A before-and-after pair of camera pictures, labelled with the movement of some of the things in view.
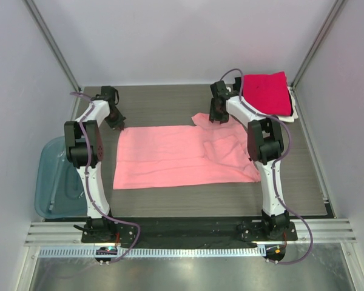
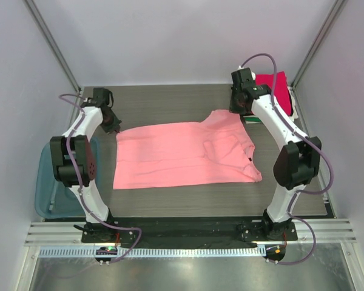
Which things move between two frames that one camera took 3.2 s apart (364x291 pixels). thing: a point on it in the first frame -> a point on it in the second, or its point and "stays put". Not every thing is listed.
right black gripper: x=218 y=113 -> x=237 y=106
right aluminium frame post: x=317 y=42 stays put
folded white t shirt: x=294 y=116 stays put
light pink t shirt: x=206 y=153 stays put
